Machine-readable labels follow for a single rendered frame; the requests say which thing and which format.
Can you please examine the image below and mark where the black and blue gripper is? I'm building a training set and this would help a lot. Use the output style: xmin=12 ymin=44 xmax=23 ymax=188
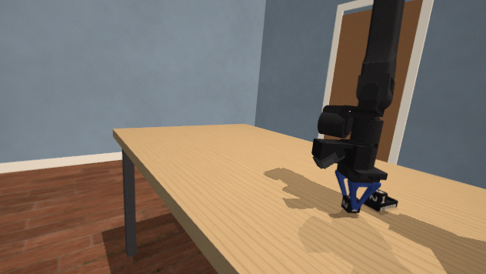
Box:
xmin=335 ymin=144 xmax=388 ymax=210

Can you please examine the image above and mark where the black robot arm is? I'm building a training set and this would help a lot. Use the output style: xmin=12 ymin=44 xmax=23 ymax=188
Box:
xmin=311 ymin=0 xmax=405 ymax=170

